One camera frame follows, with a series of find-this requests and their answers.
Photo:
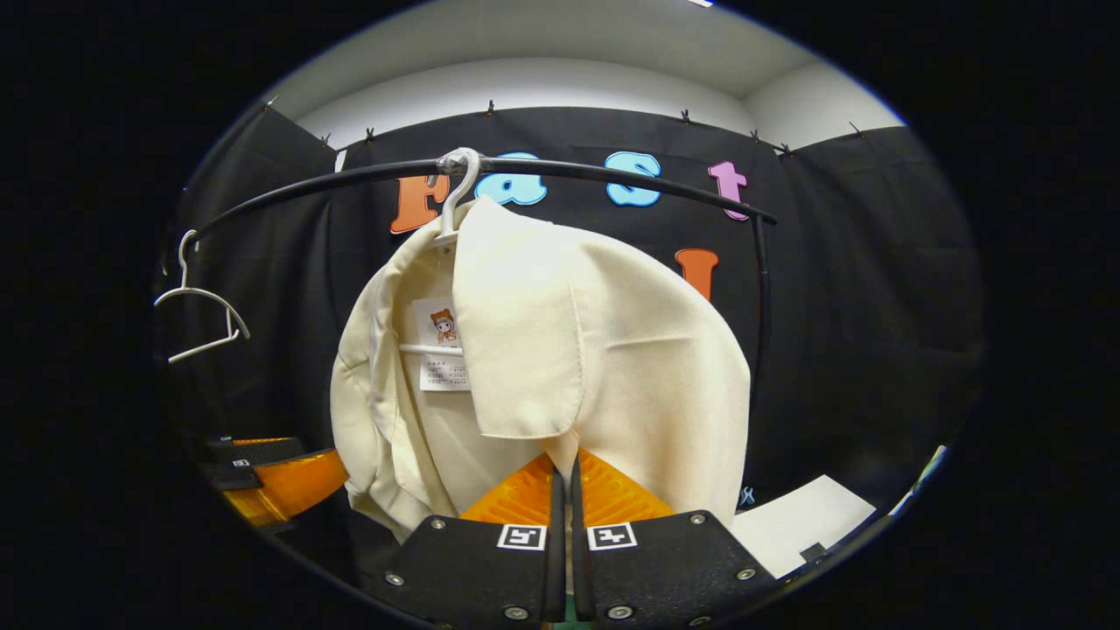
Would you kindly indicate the black backdrop cloth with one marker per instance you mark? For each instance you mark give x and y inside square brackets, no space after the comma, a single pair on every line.
[857,306]

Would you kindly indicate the cream button shirt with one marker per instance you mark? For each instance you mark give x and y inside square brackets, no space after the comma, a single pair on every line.
[647,350]

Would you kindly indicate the white sheet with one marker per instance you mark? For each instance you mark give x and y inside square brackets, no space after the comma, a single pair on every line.
[805,525]

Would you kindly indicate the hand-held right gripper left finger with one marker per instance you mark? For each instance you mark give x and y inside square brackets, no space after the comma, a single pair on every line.
[481,569]

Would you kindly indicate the white clothes hanger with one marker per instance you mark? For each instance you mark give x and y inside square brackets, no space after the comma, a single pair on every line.
[455,210]
[203,290]

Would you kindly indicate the small blue clip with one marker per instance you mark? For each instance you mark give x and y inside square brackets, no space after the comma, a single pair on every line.
[745,496]

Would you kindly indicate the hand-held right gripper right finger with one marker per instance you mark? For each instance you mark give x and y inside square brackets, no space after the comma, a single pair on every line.
[665,569]

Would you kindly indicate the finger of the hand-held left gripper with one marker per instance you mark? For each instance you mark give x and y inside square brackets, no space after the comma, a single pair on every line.
[289,486]

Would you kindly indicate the black clothes rail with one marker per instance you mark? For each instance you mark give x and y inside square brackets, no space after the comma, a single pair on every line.
[542,164]

